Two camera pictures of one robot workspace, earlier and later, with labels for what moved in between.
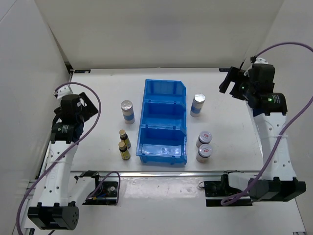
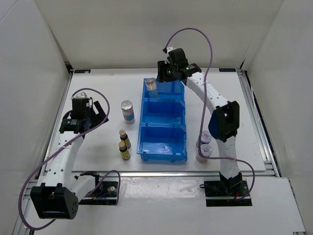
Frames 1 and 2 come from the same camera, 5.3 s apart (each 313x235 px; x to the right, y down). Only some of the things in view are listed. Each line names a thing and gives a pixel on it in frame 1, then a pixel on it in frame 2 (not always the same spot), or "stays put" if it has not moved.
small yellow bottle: [123, 151] stays put
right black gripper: [236, 76] -> [161, 75]
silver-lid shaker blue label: [199, 99] -> [151, 83]
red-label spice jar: [204, 137] stays put
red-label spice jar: [205, 151] stays put
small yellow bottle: [123, 137] stays put
